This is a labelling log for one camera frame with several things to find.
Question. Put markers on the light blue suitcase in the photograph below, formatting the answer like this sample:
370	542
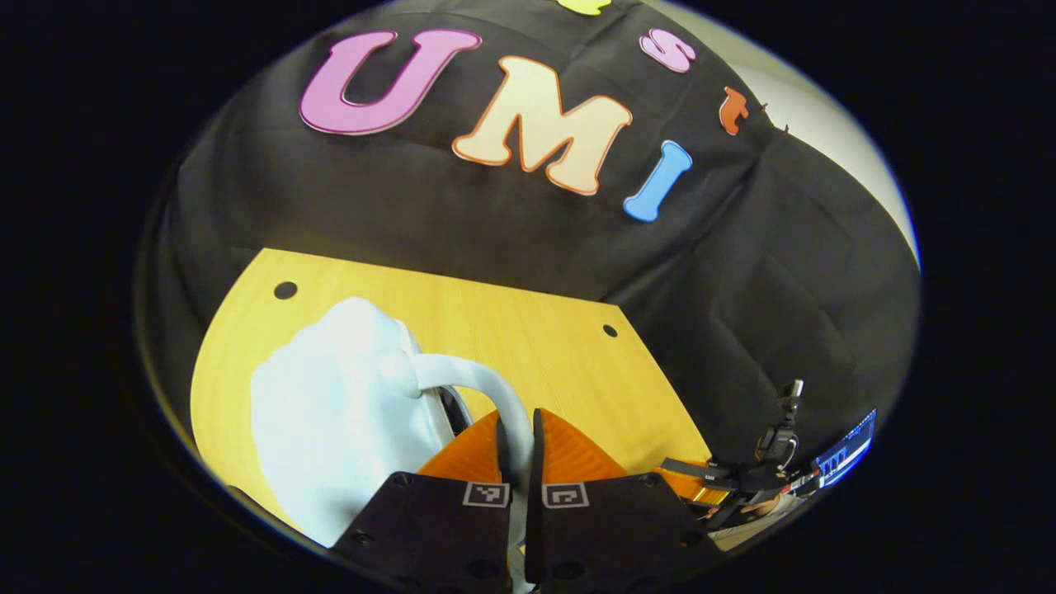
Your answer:
330	429

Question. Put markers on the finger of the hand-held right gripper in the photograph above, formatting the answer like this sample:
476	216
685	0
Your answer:
697	474

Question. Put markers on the black backdrop cloth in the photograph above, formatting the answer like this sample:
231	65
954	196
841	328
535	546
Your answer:
412	206

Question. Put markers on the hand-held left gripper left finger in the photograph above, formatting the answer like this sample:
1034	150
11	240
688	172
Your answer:
429	528

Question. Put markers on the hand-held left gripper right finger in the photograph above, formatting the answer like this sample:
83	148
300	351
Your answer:
610	536

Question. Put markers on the computer monitor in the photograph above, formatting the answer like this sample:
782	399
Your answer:
846	454

